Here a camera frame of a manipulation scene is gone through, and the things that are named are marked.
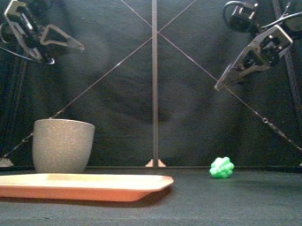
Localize green toy grapes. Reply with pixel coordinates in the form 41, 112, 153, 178
209, 156, 237, 179

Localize grey speckled bowl cup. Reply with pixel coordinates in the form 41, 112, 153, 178
33, 118, 97, 174

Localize thin diagonal brace rod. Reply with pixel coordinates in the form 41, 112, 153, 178
119, 0, 302, 153
0, 0, 198, 160

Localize black cloth backdrop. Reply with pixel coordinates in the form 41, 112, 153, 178
0, 0, 302, 170

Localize orange plastic tray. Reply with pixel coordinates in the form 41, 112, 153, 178
0, 172, 176, 203

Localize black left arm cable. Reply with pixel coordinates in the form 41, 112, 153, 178
0, 22, 46, 64

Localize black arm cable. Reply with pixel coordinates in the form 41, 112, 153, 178
222, 0, 253, 27
0, 22, 46, 64

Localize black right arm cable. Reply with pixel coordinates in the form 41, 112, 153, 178
222, 0, 253, 27

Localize vertical metal frame pole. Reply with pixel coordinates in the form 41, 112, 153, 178
152, 0, 160, 168

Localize pole foot bracket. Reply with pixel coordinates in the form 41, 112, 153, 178
145, 158, 168, 169

